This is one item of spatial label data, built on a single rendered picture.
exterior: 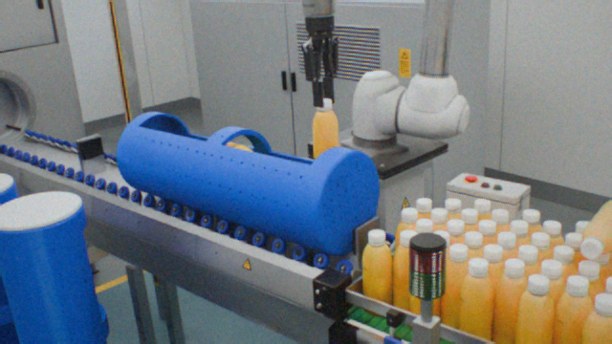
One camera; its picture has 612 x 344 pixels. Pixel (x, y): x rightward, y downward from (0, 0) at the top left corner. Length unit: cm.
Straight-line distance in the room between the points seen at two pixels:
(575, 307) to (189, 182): 110
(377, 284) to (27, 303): 110
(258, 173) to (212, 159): 19
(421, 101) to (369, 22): 136
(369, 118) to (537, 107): 234
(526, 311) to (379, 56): 221
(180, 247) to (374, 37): 173
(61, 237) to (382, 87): 112
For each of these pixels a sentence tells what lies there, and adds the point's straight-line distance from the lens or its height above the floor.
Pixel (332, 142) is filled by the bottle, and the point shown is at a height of 124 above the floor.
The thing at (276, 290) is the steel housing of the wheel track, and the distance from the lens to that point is 173.
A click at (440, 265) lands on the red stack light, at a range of 106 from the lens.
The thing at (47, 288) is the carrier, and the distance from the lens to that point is 200.
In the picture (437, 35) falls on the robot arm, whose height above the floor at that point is 145.
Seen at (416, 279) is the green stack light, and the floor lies 120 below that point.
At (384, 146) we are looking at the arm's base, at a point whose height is 107.
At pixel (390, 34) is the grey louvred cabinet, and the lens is 322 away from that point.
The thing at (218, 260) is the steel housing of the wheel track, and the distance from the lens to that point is 189.
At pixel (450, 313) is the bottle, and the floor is 96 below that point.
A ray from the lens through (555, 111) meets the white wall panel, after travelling 425.
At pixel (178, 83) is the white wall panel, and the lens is 726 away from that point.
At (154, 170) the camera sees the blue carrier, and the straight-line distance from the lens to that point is 197.
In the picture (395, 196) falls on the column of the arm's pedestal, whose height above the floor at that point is 91.
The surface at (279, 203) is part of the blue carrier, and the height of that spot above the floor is 112.
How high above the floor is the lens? 174
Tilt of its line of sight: 20 degrees down
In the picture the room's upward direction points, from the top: 4 degrees counter-clockwise
